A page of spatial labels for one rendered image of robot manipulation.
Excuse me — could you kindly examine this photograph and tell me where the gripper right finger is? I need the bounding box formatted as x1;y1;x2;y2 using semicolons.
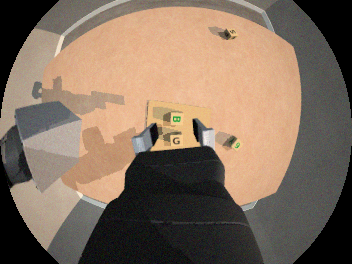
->
192;118;215;151

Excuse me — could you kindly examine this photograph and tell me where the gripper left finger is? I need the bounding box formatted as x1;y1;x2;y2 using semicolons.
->
131;123;159;156

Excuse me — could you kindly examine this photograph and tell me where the tan flat mat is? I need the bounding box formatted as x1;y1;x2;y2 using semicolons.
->
147;100;212;151

